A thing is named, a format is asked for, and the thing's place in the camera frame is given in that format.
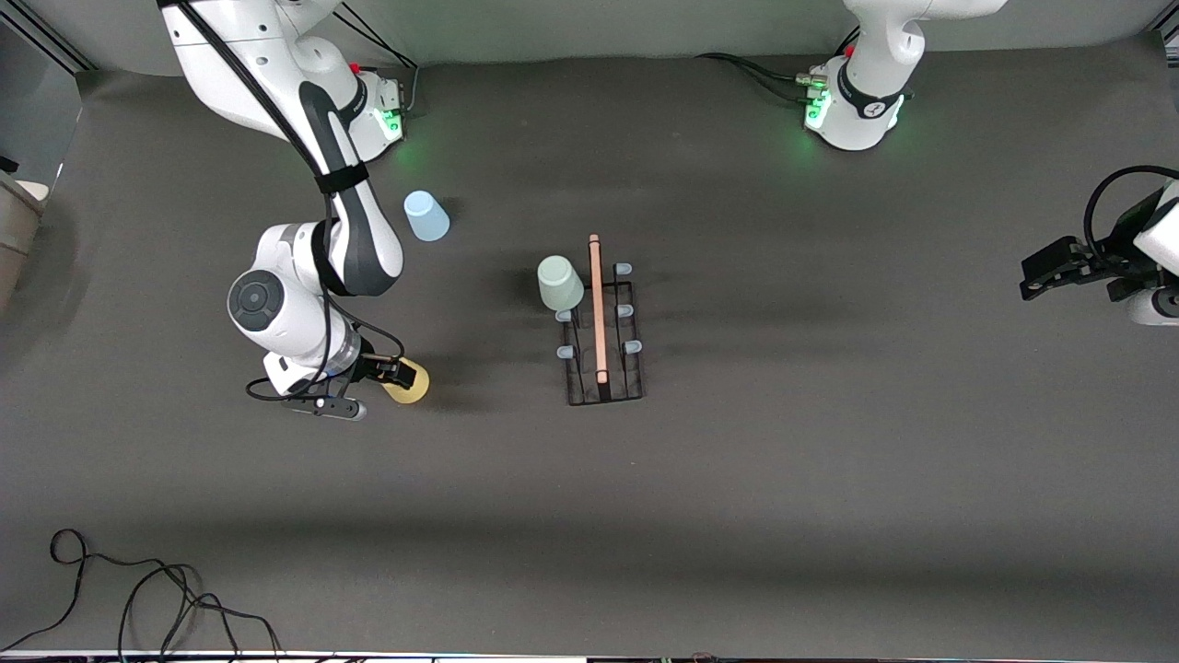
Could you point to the yellow plastic cup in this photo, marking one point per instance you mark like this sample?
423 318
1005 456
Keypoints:
413 391

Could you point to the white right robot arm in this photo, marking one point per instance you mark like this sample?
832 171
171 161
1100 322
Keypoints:
230 74

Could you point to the light blue plastic cup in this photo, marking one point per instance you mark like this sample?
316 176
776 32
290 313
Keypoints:
426 217

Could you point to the dark grey table cover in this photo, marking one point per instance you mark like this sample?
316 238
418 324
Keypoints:
737 506

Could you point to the aluminium frame rail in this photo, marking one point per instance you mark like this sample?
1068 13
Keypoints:
51 37
1170 35

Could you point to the beige box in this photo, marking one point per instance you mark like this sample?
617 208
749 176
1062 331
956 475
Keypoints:
14 239

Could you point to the pale green plastic cup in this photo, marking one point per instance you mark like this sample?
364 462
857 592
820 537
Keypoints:
560 284

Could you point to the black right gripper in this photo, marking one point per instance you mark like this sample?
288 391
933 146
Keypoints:
376 369

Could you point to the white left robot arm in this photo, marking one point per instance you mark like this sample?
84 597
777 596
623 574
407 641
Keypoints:
875 55

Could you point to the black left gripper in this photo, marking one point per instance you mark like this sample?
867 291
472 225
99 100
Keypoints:
1096 261

